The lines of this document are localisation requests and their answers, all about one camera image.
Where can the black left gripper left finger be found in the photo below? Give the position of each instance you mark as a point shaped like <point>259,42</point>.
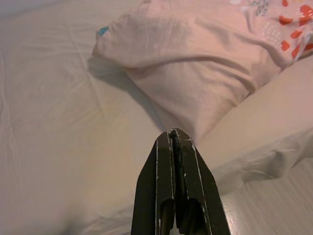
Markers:
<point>154,191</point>

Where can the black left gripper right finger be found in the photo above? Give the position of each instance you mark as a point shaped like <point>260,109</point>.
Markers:
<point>198,195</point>

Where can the bed with beige sheet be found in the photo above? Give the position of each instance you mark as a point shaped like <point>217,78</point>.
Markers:
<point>49,98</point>

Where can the pink patterned pillow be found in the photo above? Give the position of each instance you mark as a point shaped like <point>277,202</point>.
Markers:
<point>183,61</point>

